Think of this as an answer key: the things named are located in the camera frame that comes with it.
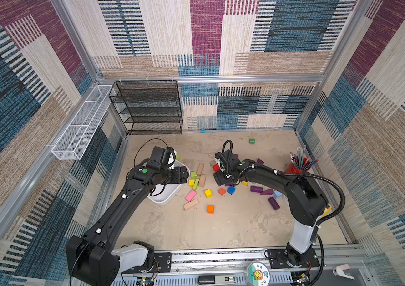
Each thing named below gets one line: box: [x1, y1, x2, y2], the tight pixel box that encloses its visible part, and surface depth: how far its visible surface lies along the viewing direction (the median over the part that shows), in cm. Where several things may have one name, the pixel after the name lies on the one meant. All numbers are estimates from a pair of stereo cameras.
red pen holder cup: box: [284, 144, 320, 174], surface depth 93 cm
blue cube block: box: [226, 185, 236, 195], surface depth 95 cm
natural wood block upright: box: [198, 173, 207, 188], surface depth 98 cm
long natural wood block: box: [182, 198, 200, 211], surface depth 91 cm
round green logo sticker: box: [247, 261, 271, 286], surface depth 65 cm
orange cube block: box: [207, 204, 216, 214], surface depth 89 cm
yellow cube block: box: [204, 188, 213, 199], surface depth 93 cm
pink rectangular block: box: [185, 189, 198, 202], surface depth 93 cm
